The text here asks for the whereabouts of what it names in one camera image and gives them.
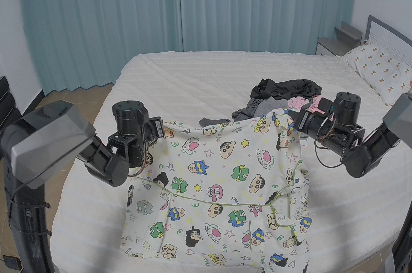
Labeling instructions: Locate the black chest of drawers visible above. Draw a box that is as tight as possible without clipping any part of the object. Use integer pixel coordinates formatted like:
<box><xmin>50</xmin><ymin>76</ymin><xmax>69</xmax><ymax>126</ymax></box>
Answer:
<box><xmin>0</xmin><ymin>75</ymin><xmax>24</xmax><ymax>134</ymax></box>

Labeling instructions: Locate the black garment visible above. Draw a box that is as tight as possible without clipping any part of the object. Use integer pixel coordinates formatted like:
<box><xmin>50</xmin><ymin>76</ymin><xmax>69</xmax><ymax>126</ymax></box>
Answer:
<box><xmin>251</xmin><ymin>78</ymin><xmax>322</xmax><ymax>102</ymax></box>

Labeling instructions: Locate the dark grey garment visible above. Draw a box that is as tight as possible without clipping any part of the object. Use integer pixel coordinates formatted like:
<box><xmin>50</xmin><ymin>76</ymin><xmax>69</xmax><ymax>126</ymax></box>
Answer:
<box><xmin>199</xmin><ymin>99</ymin><xmax>269</xmax><ymax>128</ymax></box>

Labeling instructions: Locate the grey bedside table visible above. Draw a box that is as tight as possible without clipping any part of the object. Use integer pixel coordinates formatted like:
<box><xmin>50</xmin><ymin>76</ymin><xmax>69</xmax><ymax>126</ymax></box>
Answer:
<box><xmin>315</xmin><ymin>22</ymin><xmax>362</xmax><ymax>57</ymax></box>

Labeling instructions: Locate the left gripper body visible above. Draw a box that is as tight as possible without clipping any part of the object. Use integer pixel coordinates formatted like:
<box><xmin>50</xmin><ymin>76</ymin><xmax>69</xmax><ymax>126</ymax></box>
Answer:
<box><xmin>140</xmin><ymin>117</ymin><xmax>165</xmax><ymax>150</ymax></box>

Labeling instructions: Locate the grey knit garment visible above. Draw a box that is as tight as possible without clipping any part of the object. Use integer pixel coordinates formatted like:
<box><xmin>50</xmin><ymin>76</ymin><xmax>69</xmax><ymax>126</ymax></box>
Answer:
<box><xmin>256</xmin><ymin>97</ymin><xmax>290</xmax><ymax>119</ymax></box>

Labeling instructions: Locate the pink garment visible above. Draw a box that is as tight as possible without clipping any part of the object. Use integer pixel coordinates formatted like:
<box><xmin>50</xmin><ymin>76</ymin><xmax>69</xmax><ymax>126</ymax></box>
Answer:
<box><xmin>287</xmin><ymin>96</ymin><xmax>326</xmax><ymax>113</ymax></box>

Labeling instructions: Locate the white printed pillow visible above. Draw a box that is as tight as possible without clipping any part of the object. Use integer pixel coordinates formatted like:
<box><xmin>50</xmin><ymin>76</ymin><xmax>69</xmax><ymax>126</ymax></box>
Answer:
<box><xmin>341</xmin><ymin>42</ymin><xmax>412</xmax><ymax>106</ymax></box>

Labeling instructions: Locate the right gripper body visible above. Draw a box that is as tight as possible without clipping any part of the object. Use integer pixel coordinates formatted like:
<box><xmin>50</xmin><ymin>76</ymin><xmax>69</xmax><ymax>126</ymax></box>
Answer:
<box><xmin>294</xmin><ymin>110</ymin><xmax>333</xmax><ymax>145</ymax></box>

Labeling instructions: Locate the bed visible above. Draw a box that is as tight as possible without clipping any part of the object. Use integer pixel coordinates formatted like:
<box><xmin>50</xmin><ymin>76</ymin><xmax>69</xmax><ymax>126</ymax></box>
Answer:
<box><xmin>51</xmin><ymin>15</ymin><xmax>412</xmax><ymax>273</ymax></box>

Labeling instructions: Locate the white printed pyjama top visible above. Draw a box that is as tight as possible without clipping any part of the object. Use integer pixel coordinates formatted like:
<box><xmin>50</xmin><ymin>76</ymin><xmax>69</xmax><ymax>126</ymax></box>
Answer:
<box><xmin>121</xmin><ymin>109</ymin><xmax>311</xmax><ymax>273</ymax></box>

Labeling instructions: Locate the small black box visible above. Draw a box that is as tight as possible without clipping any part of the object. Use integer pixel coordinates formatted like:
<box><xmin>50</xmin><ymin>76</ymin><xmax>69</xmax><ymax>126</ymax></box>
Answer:
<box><xmin>0</xmin><ymin>254</ymin><xmax>21</xmax><ymax>269</ymax></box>

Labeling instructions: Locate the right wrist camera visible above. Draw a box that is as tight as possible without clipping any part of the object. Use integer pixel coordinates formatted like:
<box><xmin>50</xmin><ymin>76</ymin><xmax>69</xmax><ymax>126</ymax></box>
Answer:
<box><xmin>317</xmin><ymin>98</ymin><xmax>336</xmax><ymax>116</ymax></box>

